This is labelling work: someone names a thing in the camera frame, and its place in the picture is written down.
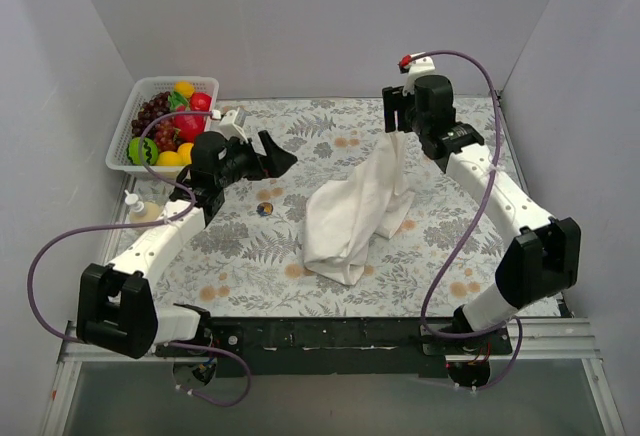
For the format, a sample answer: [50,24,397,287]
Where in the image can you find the small round brooch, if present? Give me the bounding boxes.
[256,202,273,217]

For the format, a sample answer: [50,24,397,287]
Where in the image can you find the white t-shirt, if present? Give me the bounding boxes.
[302,132,415,286]

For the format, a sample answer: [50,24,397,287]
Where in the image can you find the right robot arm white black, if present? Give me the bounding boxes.
[382,74,581,341]

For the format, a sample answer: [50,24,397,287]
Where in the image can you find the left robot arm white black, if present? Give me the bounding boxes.
[76,131,297,359]

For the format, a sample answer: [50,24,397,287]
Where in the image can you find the orange toy fruit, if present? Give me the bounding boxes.
[177,142,194,165]

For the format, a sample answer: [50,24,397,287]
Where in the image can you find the red toy dragon fruit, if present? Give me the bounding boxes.
[172,110,210,143]

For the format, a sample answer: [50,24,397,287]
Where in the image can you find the red toy apple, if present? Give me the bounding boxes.
[189,92,212,112]

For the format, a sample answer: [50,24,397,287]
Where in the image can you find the yellow toy lemon bottom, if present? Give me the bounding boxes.
[155,151,184,167]

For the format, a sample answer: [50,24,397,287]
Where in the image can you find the yellow toy lemon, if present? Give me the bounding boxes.
[173,81,196,100]
[155,151,184,167]

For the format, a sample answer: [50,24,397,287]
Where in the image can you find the purple toy grapes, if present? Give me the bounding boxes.
[131,92,182,152]

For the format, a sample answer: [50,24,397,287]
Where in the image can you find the green toy watermelon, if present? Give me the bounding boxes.
[126,137,159,166]

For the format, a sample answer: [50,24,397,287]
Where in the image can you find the yellow toy lemon top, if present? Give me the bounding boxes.
[173,81,196,100]

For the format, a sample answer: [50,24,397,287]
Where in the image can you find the white pump bottle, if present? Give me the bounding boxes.
[124,190,163,229]

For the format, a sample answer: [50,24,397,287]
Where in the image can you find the white plastic basket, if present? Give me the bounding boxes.
[105,76,219,179]

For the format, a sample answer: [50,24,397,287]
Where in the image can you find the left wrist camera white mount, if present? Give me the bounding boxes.
[208,108,249,143]

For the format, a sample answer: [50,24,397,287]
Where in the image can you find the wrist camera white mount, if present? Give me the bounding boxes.
[208,108,249,143]
[399,55,436,96]

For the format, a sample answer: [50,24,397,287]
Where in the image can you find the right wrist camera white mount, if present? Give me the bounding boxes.
[399,55,436,96]

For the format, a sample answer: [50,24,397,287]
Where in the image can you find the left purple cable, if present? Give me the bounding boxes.
[27,110,251,407]

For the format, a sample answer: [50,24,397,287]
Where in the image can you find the purple cable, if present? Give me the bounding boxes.
[27,110,251,407]
[408,49,524,393]

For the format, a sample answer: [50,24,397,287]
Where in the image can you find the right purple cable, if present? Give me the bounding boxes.
[408,49,524,393]

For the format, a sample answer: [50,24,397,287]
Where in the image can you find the aluminium frame rail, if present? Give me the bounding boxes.
[57,317,602,363]

